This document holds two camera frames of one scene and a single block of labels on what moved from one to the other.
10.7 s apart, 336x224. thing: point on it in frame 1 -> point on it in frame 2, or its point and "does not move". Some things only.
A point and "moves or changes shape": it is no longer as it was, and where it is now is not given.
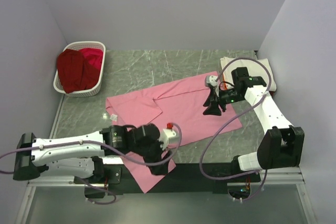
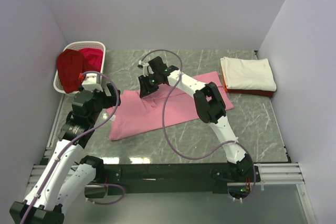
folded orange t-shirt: (224, 84) does not move
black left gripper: (156, 156) -> (113, 95)
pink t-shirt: (178, 106) moves or changes shape
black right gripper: (216, 100) -> (145, 85)
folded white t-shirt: (256, 67) does not move
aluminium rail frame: (290, 177) does not move
